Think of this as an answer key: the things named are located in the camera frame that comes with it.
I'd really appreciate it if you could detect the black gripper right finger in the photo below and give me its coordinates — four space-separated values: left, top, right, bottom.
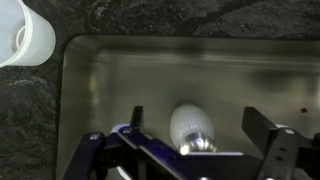
241 106 320 180

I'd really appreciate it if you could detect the translucent plastic cup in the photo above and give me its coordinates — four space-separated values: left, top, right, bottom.
0 0 57 69

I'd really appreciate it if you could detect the stainless steel sink basin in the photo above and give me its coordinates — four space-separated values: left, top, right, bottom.
55 34 320 180

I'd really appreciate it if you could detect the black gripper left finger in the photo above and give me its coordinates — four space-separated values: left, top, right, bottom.
62 105 264 180

